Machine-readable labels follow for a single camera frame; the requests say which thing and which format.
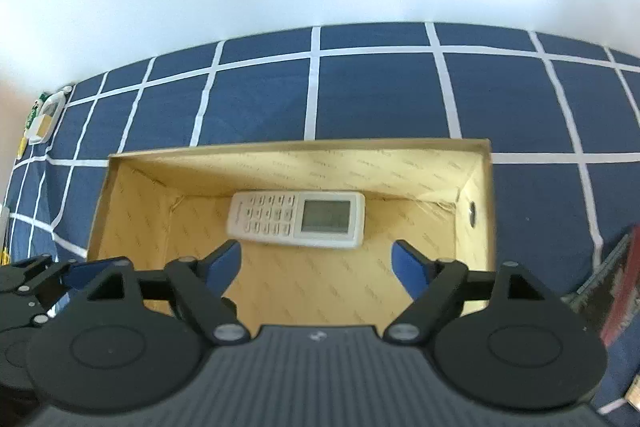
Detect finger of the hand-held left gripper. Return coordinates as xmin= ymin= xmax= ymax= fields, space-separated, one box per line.
xmin=0 ymin=257 xmax=132 ymax=333

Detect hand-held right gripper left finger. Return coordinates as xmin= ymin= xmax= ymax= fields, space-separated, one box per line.
xmin=85 ymin=239 xmax=251 ymax=345

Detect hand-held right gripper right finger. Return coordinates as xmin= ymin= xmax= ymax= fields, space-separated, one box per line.
xmin=384 ymin=239 xmax=551 ymax=345

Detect white remote control with screen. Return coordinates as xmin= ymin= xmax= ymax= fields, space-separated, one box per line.
xmin=226 ymin=189 xmax=366 ymax=250

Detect cardboard box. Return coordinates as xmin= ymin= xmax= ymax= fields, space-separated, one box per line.
xmin=86 ymin=137 xmax=496 ymax=325

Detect worn case with red stripe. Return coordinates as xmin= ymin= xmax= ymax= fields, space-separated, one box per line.
xmin=567 ymin=224 xmax=640 ymax=348

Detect white plastic blister pack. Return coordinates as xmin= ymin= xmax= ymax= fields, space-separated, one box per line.
xmin=27 ymin=89 xmax=69 ymax=145

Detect green packet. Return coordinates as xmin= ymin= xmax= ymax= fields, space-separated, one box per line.
xmin=25 ymin=92 xmax=48 ymax=131

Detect blue checked bedsheet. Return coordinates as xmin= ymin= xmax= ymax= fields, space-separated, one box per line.
xmin=0 ymin=22 xmax=640 ymax=427

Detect tan wooden item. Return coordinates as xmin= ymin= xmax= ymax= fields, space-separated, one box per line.
xmin=624 ymin=373 xmax=640 ymax=413

